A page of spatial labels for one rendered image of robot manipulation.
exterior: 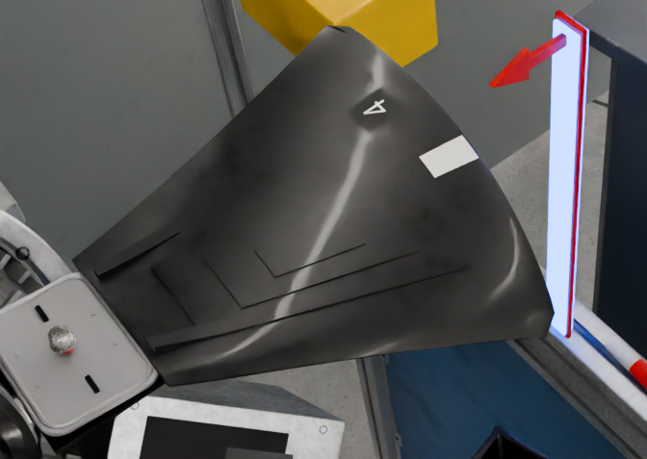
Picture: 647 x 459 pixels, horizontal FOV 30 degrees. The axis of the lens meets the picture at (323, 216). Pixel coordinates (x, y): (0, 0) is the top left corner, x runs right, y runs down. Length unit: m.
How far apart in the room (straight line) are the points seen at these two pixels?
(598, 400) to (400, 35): 0.33
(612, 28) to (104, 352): 0.64
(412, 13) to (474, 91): 1.02
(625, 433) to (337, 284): 0.41
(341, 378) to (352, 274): 1.34
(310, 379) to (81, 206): 0.57
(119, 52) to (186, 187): 0.83
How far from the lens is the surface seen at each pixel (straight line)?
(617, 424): 1.00
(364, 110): 0.71
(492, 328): 0.67
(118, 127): 1.57
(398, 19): 0.98
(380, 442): 1.68
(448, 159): 0.70
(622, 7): 1.14
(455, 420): 1.40
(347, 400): 1.97
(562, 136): 0.81
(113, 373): 0.62
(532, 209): 2.17
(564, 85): 0.77
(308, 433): 0.78
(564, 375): 1.02
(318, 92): 0.72
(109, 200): 1.64
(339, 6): 0.95
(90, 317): 0.65
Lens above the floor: 1.69
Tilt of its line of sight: 50 degrees down
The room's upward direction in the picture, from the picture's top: 12 degrees counter-clockwise
